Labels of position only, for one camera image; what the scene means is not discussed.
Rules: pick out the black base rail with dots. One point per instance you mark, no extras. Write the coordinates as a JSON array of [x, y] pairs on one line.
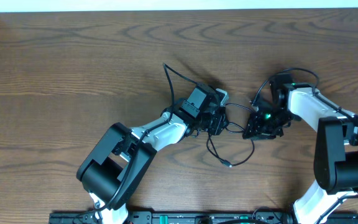
[[174, 218]]

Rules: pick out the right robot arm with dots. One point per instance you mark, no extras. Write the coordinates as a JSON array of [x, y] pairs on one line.
[[336, 150]]

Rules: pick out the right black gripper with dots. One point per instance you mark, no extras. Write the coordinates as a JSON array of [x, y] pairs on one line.
[[257, 132]]

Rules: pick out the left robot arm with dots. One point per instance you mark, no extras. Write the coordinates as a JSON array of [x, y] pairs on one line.
[[115, 167]]

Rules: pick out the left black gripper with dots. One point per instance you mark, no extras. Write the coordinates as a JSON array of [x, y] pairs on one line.
[[220, 121]]

